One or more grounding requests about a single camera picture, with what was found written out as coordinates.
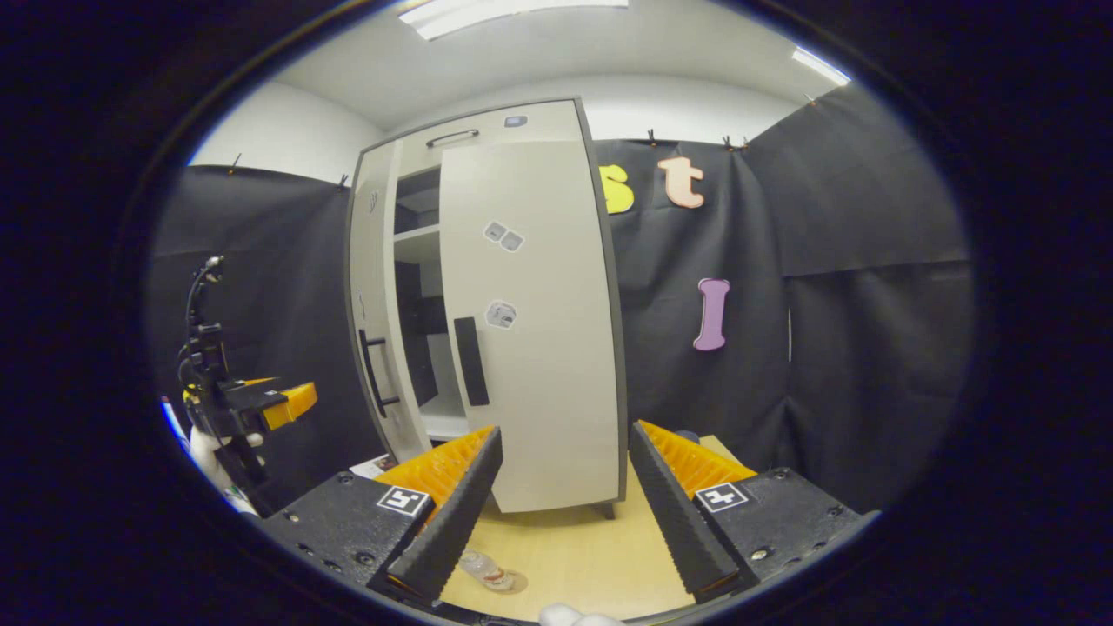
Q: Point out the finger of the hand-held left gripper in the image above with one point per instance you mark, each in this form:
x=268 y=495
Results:
x=291 y=404

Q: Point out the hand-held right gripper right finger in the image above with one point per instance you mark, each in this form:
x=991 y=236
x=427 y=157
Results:
x=674 y=522

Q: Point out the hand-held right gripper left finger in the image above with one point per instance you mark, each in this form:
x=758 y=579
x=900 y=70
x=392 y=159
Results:
x=452 y=526

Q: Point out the clear plastic bottle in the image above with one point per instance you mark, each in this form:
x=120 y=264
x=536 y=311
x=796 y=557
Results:
x=483 y=569

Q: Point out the grey cabinet door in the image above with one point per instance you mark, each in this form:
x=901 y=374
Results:
x=374 y=278
x=548 y=365

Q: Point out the grey cabinet shelf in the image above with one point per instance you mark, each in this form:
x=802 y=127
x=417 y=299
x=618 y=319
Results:
x=419 y=243

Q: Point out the grey cabinet drawer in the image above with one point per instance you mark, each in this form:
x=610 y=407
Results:
x=530 y=130

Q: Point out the grey cabinet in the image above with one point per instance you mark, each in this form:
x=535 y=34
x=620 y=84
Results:
x=522 y=122

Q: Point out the printed paper sheet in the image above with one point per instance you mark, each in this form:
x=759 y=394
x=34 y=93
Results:
x=374 y=467

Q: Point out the black backdrop cloth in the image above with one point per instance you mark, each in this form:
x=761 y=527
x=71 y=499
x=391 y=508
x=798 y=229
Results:
x=278 y=287
x=869 y=348

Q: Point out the large ceiling light panel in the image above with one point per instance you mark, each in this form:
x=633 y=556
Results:
x=504 y=16

